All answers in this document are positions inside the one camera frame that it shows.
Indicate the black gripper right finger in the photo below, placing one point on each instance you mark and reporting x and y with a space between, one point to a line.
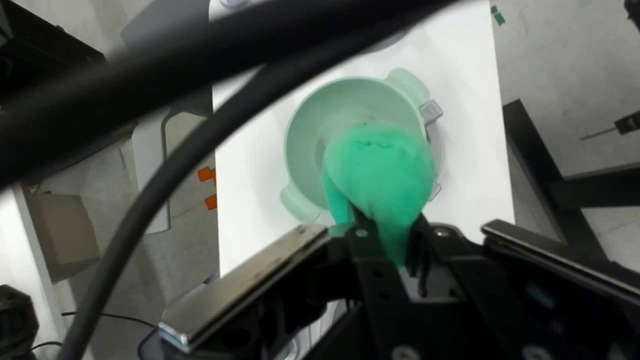
467 304

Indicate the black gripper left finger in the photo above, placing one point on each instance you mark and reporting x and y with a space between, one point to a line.
382 292

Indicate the mint green bowl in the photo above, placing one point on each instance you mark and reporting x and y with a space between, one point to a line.
335 114

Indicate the white toy kitchen unit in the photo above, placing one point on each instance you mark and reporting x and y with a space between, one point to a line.
455 57

